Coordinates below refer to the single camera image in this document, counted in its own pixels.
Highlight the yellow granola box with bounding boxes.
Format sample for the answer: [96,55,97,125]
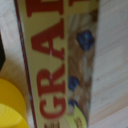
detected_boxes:
[13,0,101,128]

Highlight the yellow plastic bowl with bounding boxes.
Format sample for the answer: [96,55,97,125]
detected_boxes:
[0,77,31,128]

